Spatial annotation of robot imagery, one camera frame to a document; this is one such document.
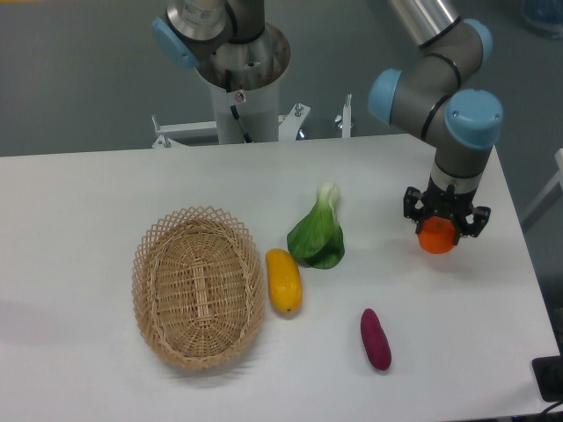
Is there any blue object top right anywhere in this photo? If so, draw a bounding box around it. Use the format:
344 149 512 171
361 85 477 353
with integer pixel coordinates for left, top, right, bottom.
521 0 562 40

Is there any woven wicker basket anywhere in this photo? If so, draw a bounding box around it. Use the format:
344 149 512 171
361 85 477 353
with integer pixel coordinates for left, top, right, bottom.
132 207 266 370

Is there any purple sweet potato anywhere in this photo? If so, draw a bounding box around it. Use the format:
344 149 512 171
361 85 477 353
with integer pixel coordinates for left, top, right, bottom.
360 309 392 371

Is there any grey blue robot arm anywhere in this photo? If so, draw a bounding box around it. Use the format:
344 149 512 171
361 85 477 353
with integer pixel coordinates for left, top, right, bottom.
151 1 503 254

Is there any yellow mango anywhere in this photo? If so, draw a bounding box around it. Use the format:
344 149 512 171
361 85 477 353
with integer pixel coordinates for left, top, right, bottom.
266 249 303 315

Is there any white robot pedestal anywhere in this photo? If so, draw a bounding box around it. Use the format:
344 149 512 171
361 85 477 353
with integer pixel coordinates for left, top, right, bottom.
150 21 355 149

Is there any green bok choy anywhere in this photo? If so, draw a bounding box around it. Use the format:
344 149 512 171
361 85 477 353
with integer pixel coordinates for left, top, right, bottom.
286 182 345 270

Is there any black device at table edge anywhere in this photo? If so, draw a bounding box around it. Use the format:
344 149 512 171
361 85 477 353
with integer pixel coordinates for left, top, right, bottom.
531 356 562 403

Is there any orange fruit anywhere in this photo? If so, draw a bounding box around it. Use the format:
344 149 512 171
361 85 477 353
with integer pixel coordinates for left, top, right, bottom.
417 216 457 254

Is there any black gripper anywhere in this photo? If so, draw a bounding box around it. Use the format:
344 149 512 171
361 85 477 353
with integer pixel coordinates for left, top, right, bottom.
403 169 491 246

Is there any white frame at right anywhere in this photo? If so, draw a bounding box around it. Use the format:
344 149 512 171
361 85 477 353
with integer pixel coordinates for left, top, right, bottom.
520 149 562 232

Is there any black cable on pedestal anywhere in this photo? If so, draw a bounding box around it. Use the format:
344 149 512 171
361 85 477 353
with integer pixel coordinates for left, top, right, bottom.
224 69 254 144

